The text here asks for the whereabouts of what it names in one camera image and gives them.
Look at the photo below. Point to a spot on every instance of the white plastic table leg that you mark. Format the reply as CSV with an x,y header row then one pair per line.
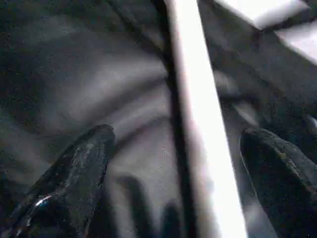
x,y
203,119

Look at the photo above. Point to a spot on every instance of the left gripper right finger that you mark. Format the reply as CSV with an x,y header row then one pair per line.
x,y
285,188

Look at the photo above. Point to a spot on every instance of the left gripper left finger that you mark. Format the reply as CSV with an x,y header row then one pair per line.
x,y
69,183

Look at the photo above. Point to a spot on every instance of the black work mat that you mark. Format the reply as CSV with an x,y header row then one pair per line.
x,y
74,74

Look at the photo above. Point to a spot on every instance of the white flat board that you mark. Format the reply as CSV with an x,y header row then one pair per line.
x,y
267,10

